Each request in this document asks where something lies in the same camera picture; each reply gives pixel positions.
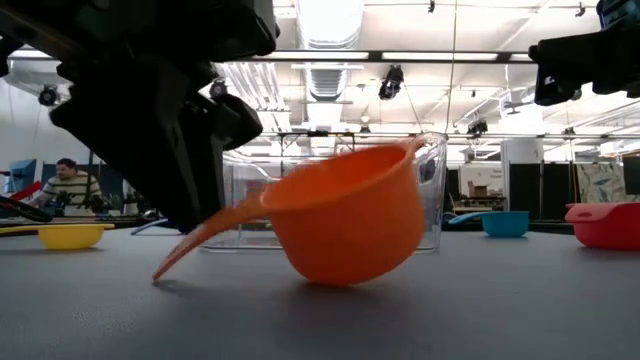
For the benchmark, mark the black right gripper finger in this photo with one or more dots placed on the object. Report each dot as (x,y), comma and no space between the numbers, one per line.
(555,90)
(565,57)

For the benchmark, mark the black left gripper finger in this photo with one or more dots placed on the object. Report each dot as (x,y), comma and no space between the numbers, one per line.
(240,122)
(150,130)

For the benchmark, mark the purple measuring cup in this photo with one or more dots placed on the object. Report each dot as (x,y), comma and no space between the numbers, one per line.
(149,226)

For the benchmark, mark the yellow measuring cup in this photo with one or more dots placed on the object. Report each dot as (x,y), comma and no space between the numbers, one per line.
(70,237)

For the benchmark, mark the blue measuring cup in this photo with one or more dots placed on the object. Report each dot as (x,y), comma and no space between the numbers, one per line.
(505,225)

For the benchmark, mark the orange measuring cup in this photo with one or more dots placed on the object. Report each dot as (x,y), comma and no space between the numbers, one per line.
(350,225)

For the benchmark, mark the clear plastic basket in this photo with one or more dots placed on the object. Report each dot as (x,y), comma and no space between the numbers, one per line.
(240,200)

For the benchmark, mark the red measuring cup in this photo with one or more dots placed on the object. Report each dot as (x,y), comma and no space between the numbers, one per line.
(607,227)

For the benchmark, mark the black ceiling spotlight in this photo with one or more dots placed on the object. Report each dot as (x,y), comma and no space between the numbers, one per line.
(391,82)
(48,95)
(218,89)
(477,128)

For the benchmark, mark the person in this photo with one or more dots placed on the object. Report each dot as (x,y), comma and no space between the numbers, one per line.
(70,187)

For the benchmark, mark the leaf print fabric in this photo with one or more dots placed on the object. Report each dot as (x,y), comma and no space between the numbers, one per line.
(600,182)

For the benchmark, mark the black partition panel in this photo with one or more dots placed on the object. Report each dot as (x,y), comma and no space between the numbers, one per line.
(525,192)

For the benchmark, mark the black monitor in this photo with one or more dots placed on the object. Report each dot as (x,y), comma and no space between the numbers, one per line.
(632,175)

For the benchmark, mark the cardboard box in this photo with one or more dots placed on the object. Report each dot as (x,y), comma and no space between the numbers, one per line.
(480,190)

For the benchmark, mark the black overhead beam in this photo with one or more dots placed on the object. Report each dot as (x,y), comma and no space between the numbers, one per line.
(375,55)

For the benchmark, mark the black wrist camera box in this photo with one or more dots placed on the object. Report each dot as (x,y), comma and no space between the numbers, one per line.
(620,14)

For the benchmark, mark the silver ceiling duct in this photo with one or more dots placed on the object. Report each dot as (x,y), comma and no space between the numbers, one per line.
(327,75)

